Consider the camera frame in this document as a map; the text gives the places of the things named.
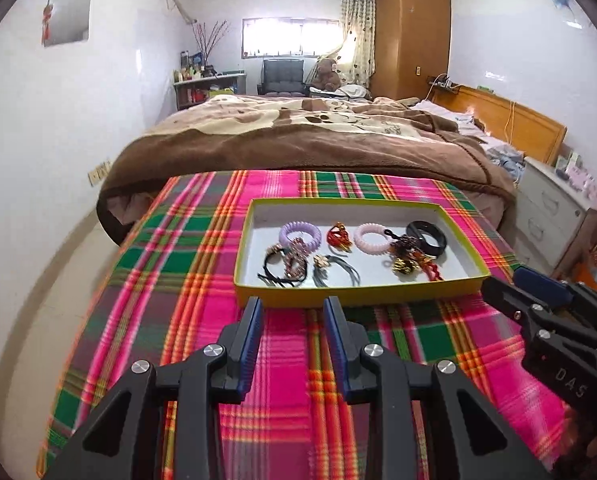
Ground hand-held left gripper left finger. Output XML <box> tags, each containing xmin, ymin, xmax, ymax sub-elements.
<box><xmin>43</xmin><ymin>296</ymin><xmax>265</xmax><ymax>480</ymax></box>

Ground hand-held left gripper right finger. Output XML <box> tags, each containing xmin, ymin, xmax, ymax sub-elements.
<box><xmin>322</xmin><ymin>296</ymin><xmax>551</xmax><ymax>480</ymax></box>

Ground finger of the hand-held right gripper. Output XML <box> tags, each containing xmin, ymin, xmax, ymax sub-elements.
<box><xmin>480</xmin><ymin>276</ymin><xmax>597</xmax><ymax>356</ymax></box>
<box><xmin>512</xmin><ymin>266</ymin><xmax>597</xmax><ymax>348</ymax></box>

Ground yellow-green shallow box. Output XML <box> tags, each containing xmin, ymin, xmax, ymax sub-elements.
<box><xmin>233</xmin><ymin>197</ymin><xmax>492</xmax><ymax>309</ymax></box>

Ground black cord hair tie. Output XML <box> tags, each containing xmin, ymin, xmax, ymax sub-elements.
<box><xmin>257</xmin><ymin>247</ymin><xmax>294</xmax><ymax>289</ymax></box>

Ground grey hair tie gold charm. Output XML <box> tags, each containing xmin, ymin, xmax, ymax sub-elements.
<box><xmin>312</xmin><ymin>254</ymin><xmax>362</xmax><ymax>289</ymax></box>

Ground gold bow red braided tie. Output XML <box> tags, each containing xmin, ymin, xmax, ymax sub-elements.
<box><xmin>389</xmin><ymin>251</ymin><xmax>447</xmax><ymax>282</ymax></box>

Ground pink spiral hair tie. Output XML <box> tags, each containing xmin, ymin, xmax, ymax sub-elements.
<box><xmin>354</xmin><ymin>222</ymin><xmax>395</xmax><ymax>256</ymax></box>

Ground red and gold hair tie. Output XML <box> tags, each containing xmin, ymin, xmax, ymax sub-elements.
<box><xmin>327</xmin><ymin>222</ymin><xmax>353</xmax><ymax>254</ymax></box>

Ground dark brown hair tie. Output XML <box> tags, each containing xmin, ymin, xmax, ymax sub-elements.
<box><xmin>384</xmin><ymin>230</ymin><xmax>426</xmax><ymax>259</ymax></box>

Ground pink green plaid blanket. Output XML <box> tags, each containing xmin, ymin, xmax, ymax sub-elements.
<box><xmin>36</xmin><ymin>170</ymin><xmax>579</xmax><ymax>480</ymax></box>

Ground grey drawer nightstand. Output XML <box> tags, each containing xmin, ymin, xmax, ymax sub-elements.
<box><xmin>515</xmin><ymin>156</ymin><xmax>597</xmax><ymax>276</ymax></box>

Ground black wristband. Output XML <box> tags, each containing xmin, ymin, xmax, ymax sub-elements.
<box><xmin>405</xmin><ymin>220</ymin><xmax>448</xmax><ymax>257</ymax></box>

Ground clutter of small boxes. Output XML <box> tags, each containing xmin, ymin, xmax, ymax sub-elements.
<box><xmin>555</xmin><ymin>152</ymin><xmax>597</xmax><ymax>207</ymax></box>

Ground crumpled light bedclothes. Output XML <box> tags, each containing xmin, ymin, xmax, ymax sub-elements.
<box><xmin>453</xmin><ymin>110</ymin><xmax>527</xmax><ymax>177</ymax></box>

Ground wooden headboard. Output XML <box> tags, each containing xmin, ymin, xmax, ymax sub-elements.
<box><xmin>445</xmin><ymin>82</ymin><xmax>568</xmax><ymax>166</ymax></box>

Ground bed with brown blanket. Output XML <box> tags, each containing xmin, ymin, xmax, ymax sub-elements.
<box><xmin>97</xmin><ymin>94</ymin><xmax>519</xmax><ymax>246</ymax></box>

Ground power strip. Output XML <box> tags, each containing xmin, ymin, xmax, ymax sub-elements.
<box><xmin>428</xmin><ymin>75</ymin><xmax>462</xmax><ymax>92</ymax></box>

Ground grey shelf unit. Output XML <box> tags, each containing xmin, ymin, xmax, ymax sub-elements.
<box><xmin>173</xmin><ymin>74</ymin><xmax>248</xmax><ymax>112</ymax></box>

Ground dark armchair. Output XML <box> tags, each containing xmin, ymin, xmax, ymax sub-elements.
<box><xmin>257</xmin><ymin>58</ymin><xmax>307</xmax><ymax>97</ymax></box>

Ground brown teddy bear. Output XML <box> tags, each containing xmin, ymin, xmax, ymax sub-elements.
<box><xmin>312</xmin><ymin>57</ymin><xmax>342</xmax><ymax>91</ymax></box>

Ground wooden wardrobe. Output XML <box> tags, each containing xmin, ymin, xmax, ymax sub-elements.
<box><xmin>371</xmin><ymin>0</ymin><xmax>452</xmax><ymax>102</ymax></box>

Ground group of bottles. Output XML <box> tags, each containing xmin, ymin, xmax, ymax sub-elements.
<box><xmin>178</xmin><ymin>50</ymin><xmax>220</xmax><ymax>81</ymax></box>

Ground patterned curtain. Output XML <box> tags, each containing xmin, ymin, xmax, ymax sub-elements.
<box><xmin>339</xmin><ymin>0</ymin><xmax>377</xmax><ymax>86</ymax></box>

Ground dried branches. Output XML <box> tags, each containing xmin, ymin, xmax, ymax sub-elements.
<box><xmin>192</xmin><ymin>20</ymin><xmax>230</xmax><ymax>61</ymax></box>

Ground window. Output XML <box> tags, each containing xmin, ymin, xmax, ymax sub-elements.
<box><xmin>242</xmin><ymin>17</ymin><xmax>340</xmax><ymax>59</ymax></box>

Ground red hanging ornament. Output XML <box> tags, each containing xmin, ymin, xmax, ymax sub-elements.
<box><xmin>41</xmin><ymin>0</ymin><xmax>55</xmax><ymax>47</ymax></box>

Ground purple spiral hair tie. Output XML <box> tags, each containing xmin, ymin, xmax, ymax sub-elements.
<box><xmin>279</xmin><ymin>221</ymin><xmax>322</xmax><ymax>249</ymax></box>

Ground orange cable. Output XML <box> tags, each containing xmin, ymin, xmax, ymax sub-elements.
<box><xmin>503</xmin><ymin>100</ymin><xmax>517</xmax><ymax>147</ymax></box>

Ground wall socket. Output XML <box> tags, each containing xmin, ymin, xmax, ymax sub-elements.
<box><xmin>88</xmin><ymin>160</ymin><xmax>112</xmax><ymax>187</ymax></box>

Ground cartoon wall sticker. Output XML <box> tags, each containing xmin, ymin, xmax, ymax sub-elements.
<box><xmin>553</xmin><ymin>0</ymin><xmax>587</xmax><ymax>29</ymax></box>

